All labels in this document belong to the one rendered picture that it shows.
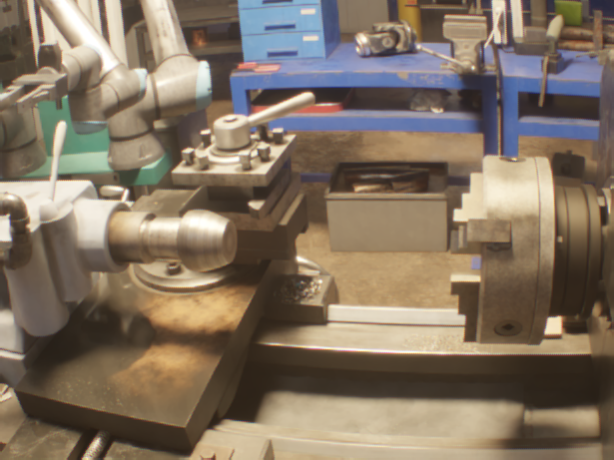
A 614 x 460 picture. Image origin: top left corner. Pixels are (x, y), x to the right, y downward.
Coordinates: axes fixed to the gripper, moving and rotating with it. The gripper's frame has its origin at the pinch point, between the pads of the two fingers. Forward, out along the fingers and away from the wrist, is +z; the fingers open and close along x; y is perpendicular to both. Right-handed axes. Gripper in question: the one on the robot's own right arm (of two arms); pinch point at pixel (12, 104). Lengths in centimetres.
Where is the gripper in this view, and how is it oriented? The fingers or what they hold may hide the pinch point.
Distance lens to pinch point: 140.0
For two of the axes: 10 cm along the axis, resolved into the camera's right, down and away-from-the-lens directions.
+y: -0.1, 8.7, 4.9
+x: -9.8, -1.2, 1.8
